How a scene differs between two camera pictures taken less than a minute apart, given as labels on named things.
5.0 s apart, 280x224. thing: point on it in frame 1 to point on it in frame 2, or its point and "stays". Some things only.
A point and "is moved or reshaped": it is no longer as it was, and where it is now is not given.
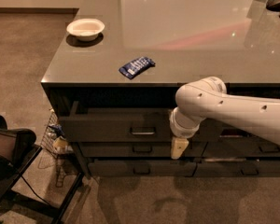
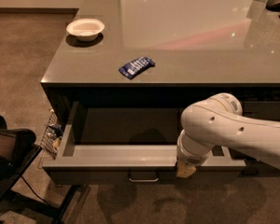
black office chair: (12, 153) stays
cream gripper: (183, 131) to (191, 159)
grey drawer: (119, 125) is moved or reshaped
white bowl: (86, 29) stays
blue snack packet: (136, 67) stays
